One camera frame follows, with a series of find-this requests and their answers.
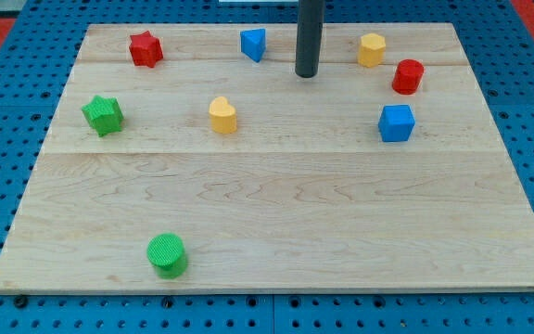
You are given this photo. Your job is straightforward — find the red cylinder block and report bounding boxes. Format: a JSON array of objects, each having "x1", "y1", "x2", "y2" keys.
[{"x1": 391, "y1": 59, "x2": 425, "y2": 95}]

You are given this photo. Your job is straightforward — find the blue cube block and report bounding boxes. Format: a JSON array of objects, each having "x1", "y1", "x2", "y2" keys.
[{"x1": 378, "y1": 105, "x2": 415, "y2": 142}]

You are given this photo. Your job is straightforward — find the yellow heart block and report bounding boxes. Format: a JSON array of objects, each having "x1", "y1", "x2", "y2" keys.
[{"x1": 209, "y1": 96, "x2": 237, "y2": 134}]

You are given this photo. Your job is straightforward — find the light wooden board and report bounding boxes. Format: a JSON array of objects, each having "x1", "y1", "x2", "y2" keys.
[{"x1": 0, "y1": 23, "x2": 534, "y2": 295}]

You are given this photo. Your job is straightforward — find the yellow hexagon block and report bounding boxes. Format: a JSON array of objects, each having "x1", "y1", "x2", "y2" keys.
[{"x1": 357, "y1": 33, "x2": 386, "y2": 68}]

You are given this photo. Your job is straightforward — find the green cylinder block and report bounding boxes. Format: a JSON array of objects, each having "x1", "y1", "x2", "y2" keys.
[{"x1": 146, "y1": 233, "x2": 188, "y2": 279}]

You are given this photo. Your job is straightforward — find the blue triangle block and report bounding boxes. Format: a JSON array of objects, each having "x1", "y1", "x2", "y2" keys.
[{"x1": 240, "y1": 28, "x2": 266, "y2": 62}]

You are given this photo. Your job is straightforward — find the green star block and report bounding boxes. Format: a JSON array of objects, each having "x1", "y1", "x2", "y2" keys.
[{"x1": 82, "y1": 96, "x2": 124, "y2": 137}]

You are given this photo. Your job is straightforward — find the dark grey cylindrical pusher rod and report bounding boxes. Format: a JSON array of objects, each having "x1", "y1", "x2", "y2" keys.
[{"x1": 295, "y1": 0, "x2": 324, "y2": 78}]

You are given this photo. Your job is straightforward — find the red star block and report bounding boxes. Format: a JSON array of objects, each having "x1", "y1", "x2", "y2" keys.
[{"x1": 129, "y1": 31, "x2": 163, "y2": 68}]

